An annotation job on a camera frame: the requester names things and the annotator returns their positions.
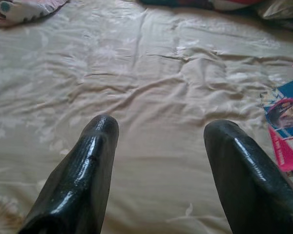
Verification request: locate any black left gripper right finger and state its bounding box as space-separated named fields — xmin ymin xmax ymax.
xmin=203 ymin=121 xmax=293 ymax=234

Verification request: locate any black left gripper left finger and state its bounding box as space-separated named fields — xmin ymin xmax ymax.
xmin=18 ymin=114 xmax=120 ymax=234

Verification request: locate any pink cartoon print blanket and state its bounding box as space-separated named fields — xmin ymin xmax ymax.
xmin=0 ymin=0 xmax=70 ymax=27

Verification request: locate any pink blue anime magazine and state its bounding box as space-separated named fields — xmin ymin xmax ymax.
xmin=260 ymin=78 xmax=293 ymax=176

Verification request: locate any beige floral bed sheet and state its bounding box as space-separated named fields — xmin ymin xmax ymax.
xmin=0 ymin=0 xmax=293 ymax=234

